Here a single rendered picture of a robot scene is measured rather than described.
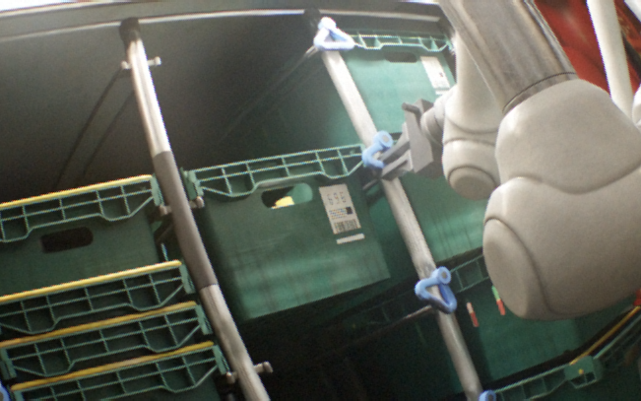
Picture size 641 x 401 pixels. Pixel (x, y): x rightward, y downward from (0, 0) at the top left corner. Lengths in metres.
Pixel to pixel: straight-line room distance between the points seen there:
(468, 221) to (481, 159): 0.57
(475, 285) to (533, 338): 0.17
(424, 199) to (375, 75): 0.28
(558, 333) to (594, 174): 0.75
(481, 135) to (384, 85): 0.60
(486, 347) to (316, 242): 0.40
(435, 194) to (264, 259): 0.45
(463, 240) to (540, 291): 0.96
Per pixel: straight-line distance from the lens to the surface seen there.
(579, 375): 1.32
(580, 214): 0.62
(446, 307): 1.39
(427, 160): 1.30
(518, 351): 1.41
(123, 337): 1.06
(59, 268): 1.07
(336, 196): 1.38
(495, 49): 0.70
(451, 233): 1.56
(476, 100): 1.05
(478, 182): 1.06
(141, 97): 1.24
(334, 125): 1.63
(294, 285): 1.27
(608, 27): 1.34
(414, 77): 1.71
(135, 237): 1.14
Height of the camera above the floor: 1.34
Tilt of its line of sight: 12 degrees up
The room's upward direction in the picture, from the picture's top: 23 degrees counter-clockwise
